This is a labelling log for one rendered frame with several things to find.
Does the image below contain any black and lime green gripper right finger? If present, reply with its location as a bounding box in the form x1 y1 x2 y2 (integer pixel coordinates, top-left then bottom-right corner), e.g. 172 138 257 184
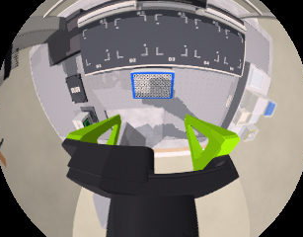
185 115 240 171

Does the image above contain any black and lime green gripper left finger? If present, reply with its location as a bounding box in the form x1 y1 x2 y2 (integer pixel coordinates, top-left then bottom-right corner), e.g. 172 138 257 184
66 115 121 145

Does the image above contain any white flat cover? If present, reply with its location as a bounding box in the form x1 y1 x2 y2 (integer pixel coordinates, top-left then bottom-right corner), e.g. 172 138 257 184
249 68 265 90
249 115 260 123

